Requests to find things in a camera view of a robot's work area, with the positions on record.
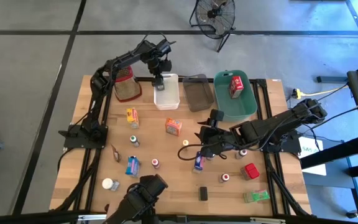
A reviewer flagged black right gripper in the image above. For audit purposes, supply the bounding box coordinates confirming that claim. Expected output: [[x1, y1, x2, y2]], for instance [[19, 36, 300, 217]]
[[194, 109, 234, 158]]

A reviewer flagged orange Mini Wheats box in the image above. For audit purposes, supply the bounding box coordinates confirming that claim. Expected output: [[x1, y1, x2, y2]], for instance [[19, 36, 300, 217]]
[[165, 117, 183, 137]]

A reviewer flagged yellow Corn Pops box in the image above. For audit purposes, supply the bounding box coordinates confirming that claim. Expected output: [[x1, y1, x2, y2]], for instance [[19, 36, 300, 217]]
[[126, 107, 140, 129]]

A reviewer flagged red cereal box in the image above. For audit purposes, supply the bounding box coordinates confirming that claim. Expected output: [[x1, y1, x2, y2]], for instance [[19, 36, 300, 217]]
[[227, 75, 245, 100]]

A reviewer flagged red-lid spice jar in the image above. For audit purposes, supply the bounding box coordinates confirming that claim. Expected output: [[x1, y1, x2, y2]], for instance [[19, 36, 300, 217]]
[[241, 162, 260, 181]]

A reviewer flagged Mini Wheats cereal box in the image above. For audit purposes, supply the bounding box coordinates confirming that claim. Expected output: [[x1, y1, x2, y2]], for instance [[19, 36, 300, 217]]
[[111, 144, 122, 164]]

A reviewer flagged white-lid seasoning jar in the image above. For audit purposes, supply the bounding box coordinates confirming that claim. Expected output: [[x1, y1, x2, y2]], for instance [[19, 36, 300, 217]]
[[101, 177, 121, 192]]

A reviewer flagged white plastic bin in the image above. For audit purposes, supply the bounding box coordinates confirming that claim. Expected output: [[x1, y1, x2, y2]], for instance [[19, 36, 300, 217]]
[[153, 73, 181, 111]]

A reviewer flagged red metal box grater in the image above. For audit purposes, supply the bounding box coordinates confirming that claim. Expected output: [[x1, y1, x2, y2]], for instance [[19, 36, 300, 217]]
[[112, 65, 143, 103]]

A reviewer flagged blue Frosted Flakes box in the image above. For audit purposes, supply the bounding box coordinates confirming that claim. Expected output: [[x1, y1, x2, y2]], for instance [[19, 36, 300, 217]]
[[192, 151, 206, 174]]

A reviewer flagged grey translucent plastic bin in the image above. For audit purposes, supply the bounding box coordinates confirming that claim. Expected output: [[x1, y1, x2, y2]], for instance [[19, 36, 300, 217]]
[[182, 73, 215, 113]]

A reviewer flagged green plastic bin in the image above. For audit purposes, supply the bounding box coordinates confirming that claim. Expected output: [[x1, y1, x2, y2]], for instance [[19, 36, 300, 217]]
[[213, 69, 259, 123]]

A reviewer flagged dark pepper tin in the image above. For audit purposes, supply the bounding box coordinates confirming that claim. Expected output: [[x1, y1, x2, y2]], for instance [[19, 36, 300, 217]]
[[198, 185, 209, 202]]

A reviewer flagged blue Rice Krispies box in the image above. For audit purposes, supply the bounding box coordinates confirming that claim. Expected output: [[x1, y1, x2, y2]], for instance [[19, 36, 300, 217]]
[[125, 155, 141, 178]]

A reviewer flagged green snack packet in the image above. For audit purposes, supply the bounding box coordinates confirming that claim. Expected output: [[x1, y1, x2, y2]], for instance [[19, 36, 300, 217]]
[[243, 189, 271, 204]]

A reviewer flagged black floor fan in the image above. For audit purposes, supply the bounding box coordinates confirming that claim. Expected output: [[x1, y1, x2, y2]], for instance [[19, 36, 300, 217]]
[[188, 0, 237, 53]]

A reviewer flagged white paper sheet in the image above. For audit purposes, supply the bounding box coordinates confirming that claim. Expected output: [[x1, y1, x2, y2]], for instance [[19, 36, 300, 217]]
[[299, 136, 328, 177]]

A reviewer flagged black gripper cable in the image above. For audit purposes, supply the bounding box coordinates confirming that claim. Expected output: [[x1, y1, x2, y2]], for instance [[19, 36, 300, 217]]
[[177, 144, 229, 162]]

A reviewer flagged black aluminium table frame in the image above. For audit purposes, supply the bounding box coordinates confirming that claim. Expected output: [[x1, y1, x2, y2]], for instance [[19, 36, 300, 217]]
[[50, 75, 314, 218]]

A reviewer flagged silver metal bracket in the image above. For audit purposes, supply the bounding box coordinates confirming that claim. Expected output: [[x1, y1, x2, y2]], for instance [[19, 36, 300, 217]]
[[249, 217, 287, 224], [77, 213, 108, 222]]

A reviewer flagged yellow floor cable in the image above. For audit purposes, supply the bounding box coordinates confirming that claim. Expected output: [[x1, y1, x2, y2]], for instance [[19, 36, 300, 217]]
[[300, 87, 337, 97]]

